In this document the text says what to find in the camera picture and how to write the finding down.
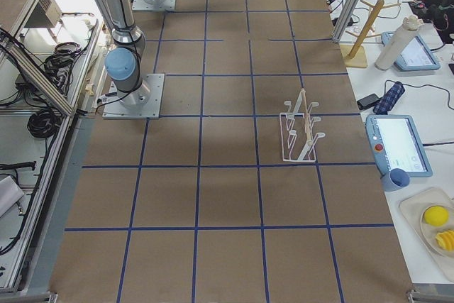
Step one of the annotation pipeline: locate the blue cup on desk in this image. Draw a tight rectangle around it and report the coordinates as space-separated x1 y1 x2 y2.
381 168 410 192

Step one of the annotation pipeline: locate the black phone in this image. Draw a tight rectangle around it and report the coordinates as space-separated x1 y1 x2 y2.
357 94 381 111

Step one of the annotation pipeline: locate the aluminium frame post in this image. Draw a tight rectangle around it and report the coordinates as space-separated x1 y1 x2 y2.
331 0 377 44

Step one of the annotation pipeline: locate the yellow lemon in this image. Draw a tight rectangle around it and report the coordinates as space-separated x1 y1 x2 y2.
423 206 449 226

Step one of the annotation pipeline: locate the sliced lemon toy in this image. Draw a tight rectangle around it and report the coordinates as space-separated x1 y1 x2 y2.
436 230 454 251

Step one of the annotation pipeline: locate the blue teach pendant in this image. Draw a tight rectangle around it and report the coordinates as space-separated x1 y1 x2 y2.
394 35 441 72
365 115 433 177

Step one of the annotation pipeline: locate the wooden mug stand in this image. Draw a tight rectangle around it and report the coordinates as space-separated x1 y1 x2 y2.
339 0 399 68

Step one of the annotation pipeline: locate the beige tray with fruit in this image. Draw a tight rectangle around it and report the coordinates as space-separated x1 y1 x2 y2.
399 187 453 282

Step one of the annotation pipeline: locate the black cable coil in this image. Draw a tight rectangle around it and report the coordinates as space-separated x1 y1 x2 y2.
27 108 60 139

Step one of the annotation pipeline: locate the plaid fabric pouch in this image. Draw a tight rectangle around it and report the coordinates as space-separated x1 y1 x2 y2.
372 82 405 115

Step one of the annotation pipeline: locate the white cylinder bottle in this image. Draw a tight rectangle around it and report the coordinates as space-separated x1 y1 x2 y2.
375 15 423 70

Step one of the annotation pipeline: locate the white wire cup rack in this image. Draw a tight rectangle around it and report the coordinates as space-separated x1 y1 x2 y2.
279 88 326 163

